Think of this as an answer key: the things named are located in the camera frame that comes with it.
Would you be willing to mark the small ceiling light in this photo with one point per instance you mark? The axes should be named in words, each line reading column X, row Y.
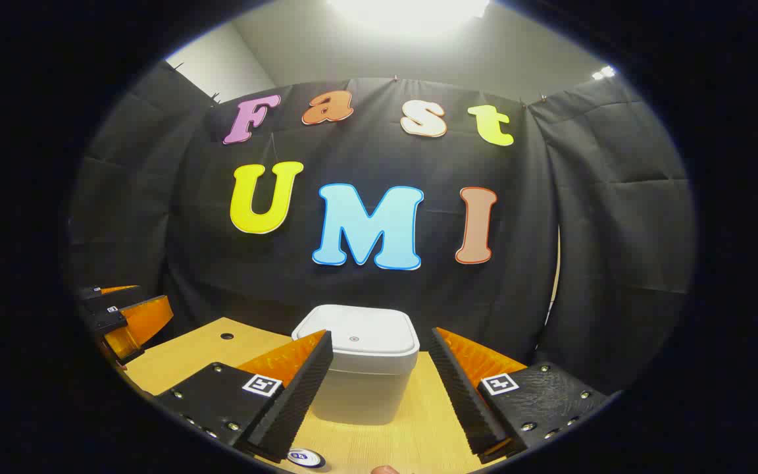
column 604, row 72

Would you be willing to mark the wooden desktop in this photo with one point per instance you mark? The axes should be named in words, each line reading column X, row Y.
column 201, row 355

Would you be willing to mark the black backdrop cloth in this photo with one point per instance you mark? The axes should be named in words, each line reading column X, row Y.
column 254, row 276

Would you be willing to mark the blue pop can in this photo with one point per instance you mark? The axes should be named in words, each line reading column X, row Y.
column 304, row 457

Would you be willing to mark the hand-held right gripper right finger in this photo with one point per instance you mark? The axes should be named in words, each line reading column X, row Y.
column 461, row 401

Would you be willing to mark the large ceiling light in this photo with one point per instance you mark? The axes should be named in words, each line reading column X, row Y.
column 412, row 13

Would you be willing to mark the white desktop garbage bin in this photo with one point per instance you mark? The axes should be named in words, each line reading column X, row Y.
column 379, row 368

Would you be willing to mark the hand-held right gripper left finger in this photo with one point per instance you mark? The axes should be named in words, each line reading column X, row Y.
column 300, row 401

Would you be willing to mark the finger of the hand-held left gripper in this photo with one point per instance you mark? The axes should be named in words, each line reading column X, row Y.
column 99, row 291
column 145, row 319

